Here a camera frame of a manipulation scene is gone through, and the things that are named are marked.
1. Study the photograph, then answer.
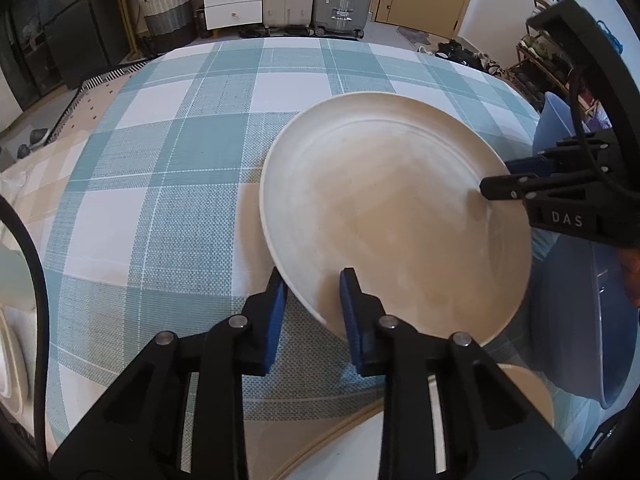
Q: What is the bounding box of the checkered green tablecloth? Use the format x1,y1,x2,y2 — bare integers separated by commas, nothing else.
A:
44,37,582,480

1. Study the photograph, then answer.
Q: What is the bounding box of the black cable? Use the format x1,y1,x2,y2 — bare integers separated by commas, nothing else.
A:
0,194,51,461

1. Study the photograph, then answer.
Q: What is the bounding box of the person's right hand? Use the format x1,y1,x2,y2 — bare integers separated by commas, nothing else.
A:
617,248,640,308

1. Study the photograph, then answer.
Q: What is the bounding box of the woven laundry basket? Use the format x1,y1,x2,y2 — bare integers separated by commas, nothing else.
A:
139,0,196,54

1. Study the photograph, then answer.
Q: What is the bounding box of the large cream plate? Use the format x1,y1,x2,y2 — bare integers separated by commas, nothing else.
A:
231,183,273,297

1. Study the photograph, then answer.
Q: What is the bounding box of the black refrigerator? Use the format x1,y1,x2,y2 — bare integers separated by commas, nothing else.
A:
8,0,126,91

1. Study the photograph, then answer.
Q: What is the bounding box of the ribbed cream plate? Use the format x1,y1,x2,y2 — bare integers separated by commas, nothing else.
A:
245,364,554,479

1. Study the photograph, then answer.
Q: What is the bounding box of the wooden shoe rack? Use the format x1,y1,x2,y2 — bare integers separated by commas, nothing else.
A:
506,0,624,117

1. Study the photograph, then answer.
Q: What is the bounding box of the dotted floor rug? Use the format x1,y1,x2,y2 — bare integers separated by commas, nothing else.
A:
0,62,151,172

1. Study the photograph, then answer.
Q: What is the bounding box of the large blue bowl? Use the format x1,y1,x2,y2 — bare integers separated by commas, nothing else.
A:
532,235,639,410

